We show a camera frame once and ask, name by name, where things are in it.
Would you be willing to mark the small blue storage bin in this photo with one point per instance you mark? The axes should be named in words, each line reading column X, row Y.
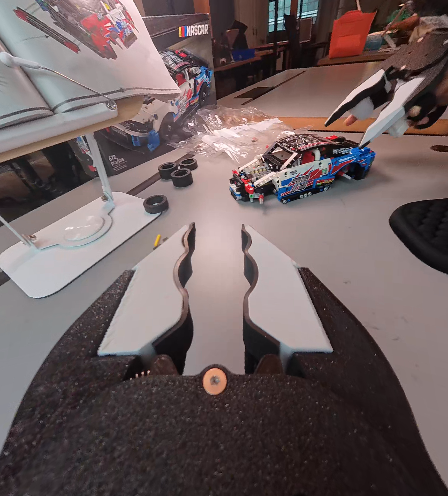
column 243, row 54

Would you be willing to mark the grey desk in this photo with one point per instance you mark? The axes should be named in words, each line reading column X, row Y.
column 344, row 252

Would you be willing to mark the clear plastic bag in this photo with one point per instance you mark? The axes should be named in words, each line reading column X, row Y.
column 227, row 133

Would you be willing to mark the brick-built toy race car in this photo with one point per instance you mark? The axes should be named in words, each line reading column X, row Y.
column 301, row 182

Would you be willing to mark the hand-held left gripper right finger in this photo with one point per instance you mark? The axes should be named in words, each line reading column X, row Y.
column 282, row 306

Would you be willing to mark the open instruction booklet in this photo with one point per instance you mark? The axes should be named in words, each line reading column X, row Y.
column 103, row 73

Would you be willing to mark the toy race car box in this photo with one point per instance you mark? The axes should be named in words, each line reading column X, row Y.
column 187, row 46

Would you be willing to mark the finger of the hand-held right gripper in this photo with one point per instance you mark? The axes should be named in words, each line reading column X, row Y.
column 353, row 99
column 392, row 108

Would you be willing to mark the orange bag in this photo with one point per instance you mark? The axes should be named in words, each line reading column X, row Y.
column 352, row 35

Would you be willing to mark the small yellow toy pin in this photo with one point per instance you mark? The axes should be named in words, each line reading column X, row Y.
column 156, row 241

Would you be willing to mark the black toy tyre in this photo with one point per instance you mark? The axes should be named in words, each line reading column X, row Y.
column 181, row 178
column 155, row 207
column 189, row 163
column 167, row 171

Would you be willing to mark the white book stand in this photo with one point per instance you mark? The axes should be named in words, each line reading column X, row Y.
column 92, row 236

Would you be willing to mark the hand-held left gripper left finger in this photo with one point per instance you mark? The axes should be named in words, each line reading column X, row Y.
column 146, row 302

